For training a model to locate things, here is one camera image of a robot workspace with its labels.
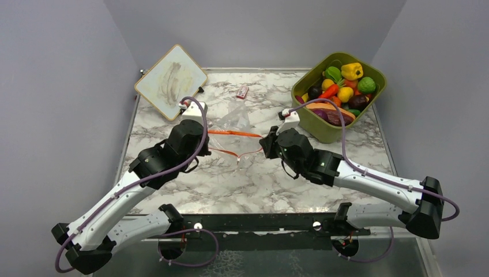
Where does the clear zip top bag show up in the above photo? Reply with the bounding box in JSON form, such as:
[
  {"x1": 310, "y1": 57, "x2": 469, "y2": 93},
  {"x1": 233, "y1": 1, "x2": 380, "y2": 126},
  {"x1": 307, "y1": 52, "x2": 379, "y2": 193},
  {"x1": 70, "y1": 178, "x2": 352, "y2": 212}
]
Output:
[{"x1": 208, "y1": 100, "x2": 263, "y2": 167}]

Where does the yellow toy bell pepper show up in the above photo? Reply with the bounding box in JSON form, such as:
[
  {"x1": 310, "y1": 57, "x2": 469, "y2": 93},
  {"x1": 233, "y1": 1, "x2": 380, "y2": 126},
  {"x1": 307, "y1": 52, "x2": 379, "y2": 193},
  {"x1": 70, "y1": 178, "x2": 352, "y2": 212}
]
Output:
[{"x1": 341, "y1": 62, "x2": 364, "y2": 81}]

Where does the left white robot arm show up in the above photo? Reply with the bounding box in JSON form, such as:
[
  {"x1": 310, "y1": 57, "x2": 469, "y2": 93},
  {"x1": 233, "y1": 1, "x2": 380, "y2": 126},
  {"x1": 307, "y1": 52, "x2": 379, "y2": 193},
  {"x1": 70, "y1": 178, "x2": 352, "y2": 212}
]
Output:
[{"x1": 51, "y1": 119, "x2": 210, "y2": 274}]

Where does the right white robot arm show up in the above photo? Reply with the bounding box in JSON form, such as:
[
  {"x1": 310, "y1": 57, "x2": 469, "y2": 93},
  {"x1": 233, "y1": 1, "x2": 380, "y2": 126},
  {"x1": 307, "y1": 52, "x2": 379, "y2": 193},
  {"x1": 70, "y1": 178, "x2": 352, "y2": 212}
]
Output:
[{"x1": 259, "y1": 126, "x2": 445, "y2": 239}]

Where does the olive green plastic bin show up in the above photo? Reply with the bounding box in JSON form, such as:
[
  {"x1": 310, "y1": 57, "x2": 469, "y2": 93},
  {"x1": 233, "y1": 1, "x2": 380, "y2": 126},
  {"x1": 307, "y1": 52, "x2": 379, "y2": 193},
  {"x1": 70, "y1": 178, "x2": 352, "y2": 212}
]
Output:
[{"x1": 291, "y1": 52, "x2": 387, "y2": 143}]

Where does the small red white box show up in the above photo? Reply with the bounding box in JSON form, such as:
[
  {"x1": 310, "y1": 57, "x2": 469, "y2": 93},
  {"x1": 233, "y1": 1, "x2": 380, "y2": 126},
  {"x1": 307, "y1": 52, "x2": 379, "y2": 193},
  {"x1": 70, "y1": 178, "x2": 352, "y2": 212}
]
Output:
[{"x1": 236, "y1": 85, "x2": 249, "y2": 99}]

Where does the red toy steak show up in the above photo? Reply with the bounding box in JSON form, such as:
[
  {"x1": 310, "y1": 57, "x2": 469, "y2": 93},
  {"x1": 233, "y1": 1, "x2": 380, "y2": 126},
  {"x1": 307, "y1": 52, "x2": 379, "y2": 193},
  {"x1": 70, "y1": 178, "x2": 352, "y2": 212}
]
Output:
[{"x1": 312, "y1": 108, "x2": 356, "y2": 126}]

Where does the black toy fruit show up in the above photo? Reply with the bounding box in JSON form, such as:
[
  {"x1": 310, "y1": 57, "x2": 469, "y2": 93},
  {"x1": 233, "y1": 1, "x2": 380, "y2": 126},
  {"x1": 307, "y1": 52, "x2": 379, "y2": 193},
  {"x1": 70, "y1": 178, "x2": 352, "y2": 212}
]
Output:
[{"x1": 307, "y1": 86, "x2": 323, "y2": 100}]

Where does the small orange toy pumpkin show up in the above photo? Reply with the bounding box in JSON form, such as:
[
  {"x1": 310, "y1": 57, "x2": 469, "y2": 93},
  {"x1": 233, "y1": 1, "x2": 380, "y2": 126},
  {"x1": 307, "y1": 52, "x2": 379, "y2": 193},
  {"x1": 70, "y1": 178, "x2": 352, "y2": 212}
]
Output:
[{"x1": 330, "y1": 96, "x2": 342, "y2": 107}]

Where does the orange toy carrot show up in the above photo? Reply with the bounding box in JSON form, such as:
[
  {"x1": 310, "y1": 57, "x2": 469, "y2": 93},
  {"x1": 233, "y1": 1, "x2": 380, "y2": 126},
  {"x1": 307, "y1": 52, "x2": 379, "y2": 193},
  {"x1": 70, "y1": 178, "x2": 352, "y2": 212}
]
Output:
[{"x1": 318, "y1": 84, "x2": 340, "y2": 99}]

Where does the yellow toy lemon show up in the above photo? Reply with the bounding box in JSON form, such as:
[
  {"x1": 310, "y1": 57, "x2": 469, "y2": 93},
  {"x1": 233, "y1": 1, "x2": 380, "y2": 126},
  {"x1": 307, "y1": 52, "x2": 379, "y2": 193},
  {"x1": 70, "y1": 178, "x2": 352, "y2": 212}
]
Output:
[{"x1": 337, "y1": 87, "x2": 354, "y2": 103}]

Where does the green toy leafy vegetable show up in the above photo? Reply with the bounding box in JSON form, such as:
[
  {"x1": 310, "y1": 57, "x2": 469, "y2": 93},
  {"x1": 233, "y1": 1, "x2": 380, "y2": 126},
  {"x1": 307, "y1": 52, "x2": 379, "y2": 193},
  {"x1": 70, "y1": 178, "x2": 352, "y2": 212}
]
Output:
[{"x1": 324, "y1": 66, "x2": 343, "y2": 83}]

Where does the peach toy fruit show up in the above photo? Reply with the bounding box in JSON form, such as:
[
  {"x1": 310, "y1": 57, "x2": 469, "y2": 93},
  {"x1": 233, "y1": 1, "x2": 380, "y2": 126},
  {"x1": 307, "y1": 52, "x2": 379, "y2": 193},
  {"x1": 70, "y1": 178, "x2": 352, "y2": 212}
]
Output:
[{"x1": 344, "y1": 79, "x2": 359, "y2": 91}]

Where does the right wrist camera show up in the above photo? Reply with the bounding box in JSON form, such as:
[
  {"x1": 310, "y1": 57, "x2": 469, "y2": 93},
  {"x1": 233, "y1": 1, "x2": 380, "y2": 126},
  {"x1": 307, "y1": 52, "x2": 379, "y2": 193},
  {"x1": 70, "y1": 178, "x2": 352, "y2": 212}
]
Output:
[{"x1": 276, "y1": 108, "x2": 300, "y2": 135}]

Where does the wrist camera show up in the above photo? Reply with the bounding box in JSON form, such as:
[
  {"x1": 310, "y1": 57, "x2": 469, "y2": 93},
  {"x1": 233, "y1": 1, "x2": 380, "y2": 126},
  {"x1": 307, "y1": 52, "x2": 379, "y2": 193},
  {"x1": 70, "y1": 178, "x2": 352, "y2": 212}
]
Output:
[
  {"x1": 276, "y1": 108, "x2": 300, "y2": 135},
  {"x1": 179, "y1": 101, "x2": 208, "y2": 125}
]

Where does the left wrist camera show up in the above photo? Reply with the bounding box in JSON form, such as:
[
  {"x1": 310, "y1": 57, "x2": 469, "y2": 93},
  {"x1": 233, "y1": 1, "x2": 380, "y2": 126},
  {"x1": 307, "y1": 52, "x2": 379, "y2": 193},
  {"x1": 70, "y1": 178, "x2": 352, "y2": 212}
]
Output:
[{"x1": 179, "y1": 101, "x2": 208, "y2": 125}]

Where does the small whiteboard with wooden frame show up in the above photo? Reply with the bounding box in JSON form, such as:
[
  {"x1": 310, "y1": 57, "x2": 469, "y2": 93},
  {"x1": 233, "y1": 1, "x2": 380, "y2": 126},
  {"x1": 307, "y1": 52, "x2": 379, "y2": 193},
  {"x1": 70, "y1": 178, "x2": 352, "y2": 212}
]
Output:
[{"x1": 134, "y1": 44, "x2": 208, "y2": 121}]

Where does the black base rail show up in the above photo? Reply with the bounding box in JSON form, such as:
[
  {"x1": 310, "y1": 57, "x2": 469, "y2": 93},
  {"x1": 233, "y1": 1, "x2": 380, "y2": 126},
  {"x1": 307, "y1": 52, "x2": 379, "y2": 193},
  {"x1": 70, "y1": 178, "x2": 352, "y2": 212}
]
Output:
[{"x1": 158, "y1": 212, "x2": 370, "y2": 252}]

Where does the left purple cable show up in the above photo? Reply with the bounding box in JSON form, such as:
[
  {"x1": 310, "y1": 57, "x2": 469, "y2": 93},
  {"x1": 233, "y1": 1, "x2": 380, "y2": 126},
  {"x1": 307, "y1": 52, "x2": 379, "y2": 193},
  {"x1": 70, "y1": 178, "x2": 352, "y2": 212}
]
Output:
[{"x1": 55, "y1": 96, "x2": 209, "y2": 274}]

